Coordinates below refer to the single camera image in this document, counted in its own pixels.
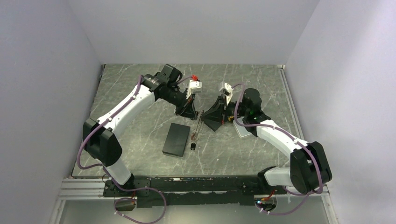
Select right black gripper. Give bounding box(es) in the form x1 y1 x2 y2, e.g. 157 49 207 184
201 94 249 125

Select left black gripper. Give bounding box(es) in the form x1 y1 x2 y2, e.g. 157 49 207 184
161 85 198 120

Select large toothed metal ring disc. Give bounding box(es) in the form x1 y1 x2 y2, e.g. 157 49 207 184
191 110 204 143

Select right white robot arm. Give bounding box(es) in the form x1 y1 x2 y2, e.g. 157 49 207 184
201 88 332 195

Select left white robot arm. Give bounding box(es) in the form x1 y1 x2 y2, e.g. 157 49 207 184
77 71 203 196

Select white rectangular router box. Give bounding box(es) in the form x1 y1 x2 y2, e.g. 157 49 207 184
233 120 252 138

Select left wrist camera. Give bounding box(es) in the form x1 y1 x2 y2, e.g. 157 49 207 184
186 80 203 99

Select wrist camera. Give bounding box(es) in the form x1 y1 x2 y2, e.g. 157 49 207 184
219 82 233 106
186 80 203 99

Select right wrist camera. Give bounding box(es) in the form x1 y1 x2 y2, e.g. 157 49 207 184
219 82 233 106

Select black network switch with ports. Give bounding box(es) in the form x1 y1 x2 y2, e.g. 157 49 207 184
162 123 191 157

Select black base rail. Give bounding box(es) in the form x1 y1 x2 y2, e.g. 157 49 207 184
103 175 286 208

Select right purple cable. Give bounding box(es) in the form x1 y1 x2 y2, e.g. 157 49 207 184
232 83 325 217

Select aluminium frame rail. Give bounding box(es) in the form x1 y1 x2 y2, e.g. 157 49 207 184
58 176 330 200

